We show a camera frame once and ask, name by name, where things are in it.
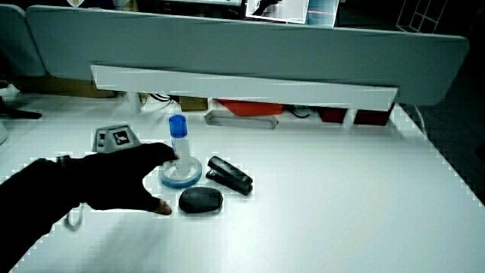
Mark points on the clear plastic tray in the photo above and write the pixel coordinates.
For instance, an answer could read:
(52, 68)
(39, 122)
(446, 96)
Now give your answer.
(241, 120)

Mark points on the person's left hand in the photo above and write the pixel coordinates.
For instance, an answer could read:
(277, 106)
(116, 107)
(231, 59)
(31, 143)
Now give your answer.
(110, 182)

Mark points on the black stapler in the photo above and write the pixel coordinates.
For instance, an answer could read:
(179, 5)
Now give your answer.
(229, 175)

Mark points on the large grey desk divider panel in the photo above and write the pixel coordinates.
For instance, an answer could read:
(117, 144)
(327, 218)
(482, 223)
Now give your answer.
(246, 49)

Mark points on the flat brown cardboard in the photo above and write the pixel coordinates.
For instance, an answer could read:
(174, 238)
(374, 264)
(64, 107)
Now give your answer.
(64, 86)

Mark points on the white desk shelf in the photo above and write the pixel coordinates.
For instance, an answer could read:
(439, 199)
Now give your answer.
(242, 86)

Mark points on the white glue stick blue cap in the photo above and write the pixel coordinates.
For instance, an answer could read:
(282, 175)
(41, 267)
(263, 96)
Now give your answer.
(179, 148)

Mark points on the dark red box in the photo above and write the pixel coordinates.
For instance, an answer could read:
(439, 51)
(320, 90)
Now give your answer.
(332, 114)
(372, 117)

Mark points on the bright red box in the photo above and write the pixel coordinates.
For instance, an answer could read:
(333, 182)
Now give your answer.
(252, 107)

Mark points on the black computer mouse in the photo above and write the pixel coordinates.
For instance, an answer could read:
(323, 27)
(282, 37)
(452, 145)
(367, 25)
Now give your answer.
(200, 199)

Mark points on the person's left forearm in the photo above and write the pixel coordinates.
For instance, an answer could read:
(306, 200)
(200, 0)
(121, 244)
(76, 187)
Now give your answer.
(30, 197)

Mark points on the small grey desk divider panel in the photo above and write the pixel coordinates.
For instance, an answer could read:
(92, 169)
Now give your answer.
(17, 41)

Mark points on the small cardboard box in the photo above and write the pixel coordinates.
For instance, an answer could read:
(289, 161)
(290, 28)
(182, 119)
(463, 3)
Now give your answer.
(193, 103)

